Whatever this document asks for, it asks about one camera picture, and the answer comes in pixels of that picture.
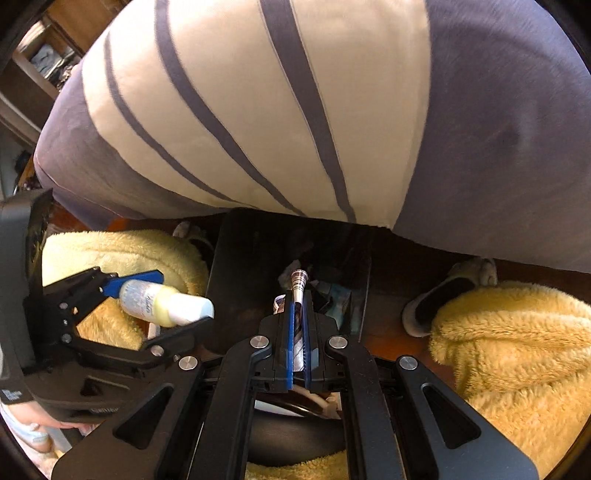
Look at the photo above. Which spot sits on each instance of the yellow white lotion bottle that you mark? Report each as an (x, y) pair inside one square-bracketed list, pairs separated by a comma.
[(171, 307)]

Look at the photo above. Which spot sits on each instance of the person's left forearm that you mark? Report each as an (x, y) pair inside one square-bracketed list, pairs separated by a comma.
[(27, 434)]

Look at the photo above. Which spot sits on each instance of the black bin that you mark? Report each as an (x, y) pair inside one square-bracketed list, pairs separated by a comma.
[(249, 258)]

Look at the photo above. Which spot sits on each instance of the silver foil tube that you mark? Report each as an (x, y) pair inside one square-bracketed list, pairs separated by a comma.
[(298, 281)]

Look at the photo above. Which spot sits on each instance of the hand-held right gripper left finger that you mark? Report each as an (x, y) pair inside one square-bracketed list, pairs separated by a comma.
[(289, 350)]

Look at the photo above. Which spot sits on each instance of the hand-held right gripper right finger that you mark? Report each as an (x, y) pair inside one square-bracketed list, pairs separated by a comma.
[(314, 369)]

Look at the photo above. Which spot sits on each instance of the grey right slipper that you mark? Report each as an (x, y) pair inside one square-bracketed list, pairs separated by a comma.
[(443, 290)]

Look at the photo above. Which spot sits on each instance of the grey left slipper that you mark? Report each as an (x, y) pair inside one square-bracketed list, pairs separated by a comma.
[(191, 233)]

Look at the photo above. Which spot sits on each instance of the grey slipper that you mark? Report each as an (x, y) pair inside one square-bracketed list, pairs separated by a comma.
[(443, 290), (191, 233)]

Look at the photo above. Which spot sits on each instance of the blue white striped bedspread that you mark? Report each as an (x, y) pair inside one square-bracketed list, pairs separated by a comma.
[(277, 115)]

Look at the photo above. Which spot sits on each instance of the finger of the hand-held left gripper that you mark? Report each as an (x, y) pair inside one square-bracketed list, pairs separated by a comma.
[(120, 355), (138, 279)]

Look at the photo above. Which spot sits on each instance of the dark wooden wardrobe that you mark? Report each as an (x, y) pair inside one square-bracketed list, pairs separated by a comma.
[(83, 18)]

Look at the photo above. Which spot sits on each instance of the person's right leg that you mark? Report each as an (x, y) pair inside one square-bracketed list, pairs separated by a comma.
[(508, 346)]

